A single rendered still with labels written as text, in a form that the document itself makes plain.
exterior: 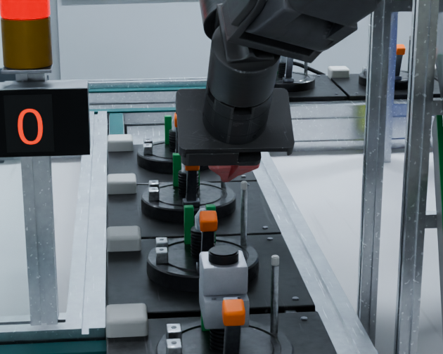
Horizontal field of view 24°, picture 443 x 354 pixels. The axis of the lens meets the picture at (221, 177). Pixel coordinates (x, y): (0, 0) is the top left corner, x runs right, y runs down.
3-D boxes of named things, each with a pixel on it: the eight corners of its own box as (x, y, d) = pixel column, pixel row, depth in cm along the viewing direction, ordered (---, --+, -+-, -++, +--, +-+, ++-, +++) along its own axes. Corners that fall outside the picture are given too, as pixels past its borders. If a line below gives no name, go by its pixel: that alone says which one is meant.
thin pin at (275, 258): (278, 333, 106) (279, 257, 104) (271, 333, 106) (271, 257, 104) (277, 329, 107) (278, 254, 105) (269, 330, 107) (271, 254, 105)
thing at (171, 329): (181, 344, 104) (181, 331, 104) (167, 345, 104) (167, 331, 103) (181, 336, 106) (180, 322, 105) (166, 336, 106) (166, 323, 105)
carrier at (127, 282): (315, 321, 119) (318, 219, 115) (106, 330, 116) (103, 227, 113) (281, 246, 142) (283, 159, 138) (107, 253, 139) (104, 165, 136)
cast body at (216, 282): (249, 328, 100) (249, 261, 98) (204, 330, 99) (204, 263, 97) (238, 293, 108) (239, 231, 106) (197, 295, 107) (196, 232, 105)
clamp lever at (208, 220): (215, 268, 122) (218, 220, 117) (198, 269, 122) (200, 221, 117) (212, 248, 125) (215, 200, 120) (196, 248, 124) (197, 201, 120)
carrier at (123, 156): (257, 192, 165) (258, 116, 162) (107, 197, 163) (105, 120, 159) (239, 152, 188) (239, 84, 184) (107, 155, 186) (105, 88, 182)
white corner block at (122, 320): (148, 352, 111) (148, 318, 110) (106, 355, 111) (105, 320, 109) (147, 333, 115) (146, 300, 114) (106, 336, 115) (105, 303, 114)
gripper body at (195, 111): (174, 100, 93) (178, 50, 87) (285, 100, 95) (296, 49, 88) (178, 160, 90) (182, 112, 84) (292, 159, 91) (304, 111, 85)
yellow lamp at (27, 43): (51, 69, 103) (48, 20, 101) (1, 69, 102) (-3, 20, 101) (53, 60, 107) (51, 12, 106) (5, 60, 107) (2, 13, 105)
